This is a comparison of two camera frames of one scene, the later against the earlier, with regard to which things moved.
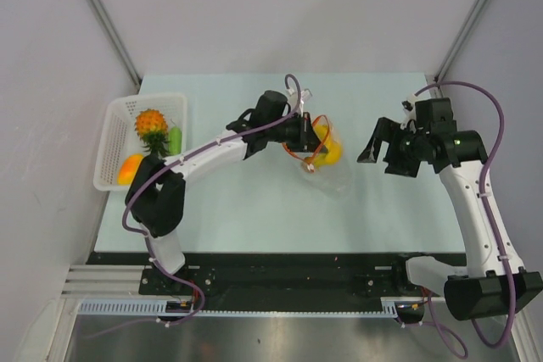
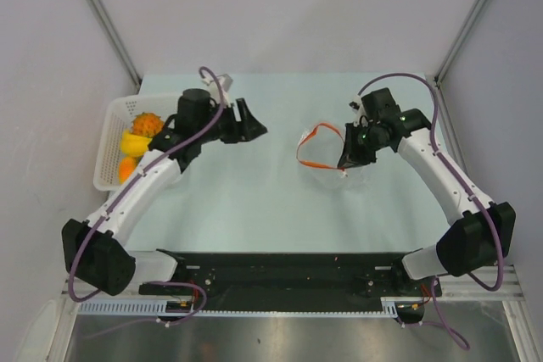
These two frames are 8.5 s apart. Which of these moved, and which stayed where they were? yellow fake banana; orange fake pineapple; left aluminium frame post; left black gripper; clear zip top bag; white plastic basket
Moved: left black gripper; clear zip top bag; yellow fake banana
Stayed: white plastic basket; left aluminium frame post; orange fake pineapple
